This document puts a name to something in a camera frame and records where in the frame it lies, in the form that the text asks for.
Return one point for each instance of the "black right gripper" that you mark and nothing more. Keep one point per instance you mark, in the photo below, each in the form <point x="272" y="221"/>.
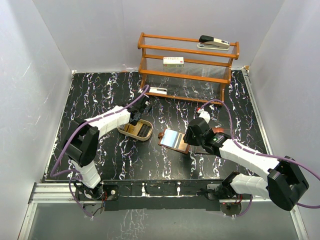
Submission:
<point x="188" y="138"/>

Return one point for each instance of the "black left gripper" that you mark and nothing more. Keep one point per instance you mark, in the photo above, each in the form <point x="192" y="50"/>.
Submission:
<point x="133" y="123"/>

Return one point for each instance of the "gold credit card black stripe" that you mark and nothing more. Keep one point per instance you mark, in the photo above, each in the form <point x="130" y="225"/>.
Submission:
<point x="180" y="144"/>

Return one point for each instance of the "beige oval card tray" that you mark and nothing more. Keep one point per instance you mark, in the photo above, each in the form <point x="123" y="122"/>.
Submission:
<point x="122" y="129"/>

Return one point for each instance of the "brown leather card holder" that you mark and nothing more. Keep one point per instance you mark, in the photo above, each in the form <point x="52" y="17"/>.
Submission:
<point x="168" y="138"/>

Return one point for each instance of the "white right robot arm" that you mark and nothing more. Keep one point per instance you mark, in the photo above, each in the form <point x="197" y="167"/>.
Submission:
<point x="281" y="181"/>

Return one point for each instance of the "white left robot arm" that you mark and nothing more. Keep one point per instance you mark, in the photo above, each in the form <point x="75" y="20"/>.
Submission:
<point x="83" y="137"/>

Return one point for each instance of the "small white box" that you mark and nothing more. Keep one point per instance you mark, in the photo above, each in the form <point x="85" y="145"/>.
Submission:
<point x="158" y="90"/>

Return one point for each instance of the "dark book three days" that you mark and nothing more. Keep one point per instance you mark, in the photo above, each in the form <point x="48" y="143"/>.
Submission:
<point x="200" y="150"/>

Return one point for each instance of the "white staples box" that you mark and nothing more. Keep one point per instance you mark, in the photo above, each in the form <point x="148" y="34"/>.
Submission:
<point x="173" y="62"/>

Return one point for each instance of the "orange wooden shelf rack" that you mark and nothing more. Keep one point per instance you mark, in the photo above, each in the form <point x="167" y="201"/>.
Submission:
<point x="205" y="75"/>

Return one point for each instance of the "black and beige stapler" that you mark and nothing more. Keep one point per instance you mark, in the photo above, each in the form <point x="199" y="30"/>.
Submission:
<point x="212" y="43"/>

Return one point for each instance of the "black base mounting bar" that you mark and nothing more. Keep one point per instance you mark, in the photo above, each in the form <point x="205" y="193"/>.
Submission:
<point x="117" y="195"/>

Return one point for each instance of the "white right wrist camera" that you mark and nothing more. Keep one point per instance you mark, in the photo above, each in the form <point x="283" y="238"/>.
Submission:
<point x="204" y="114"/>

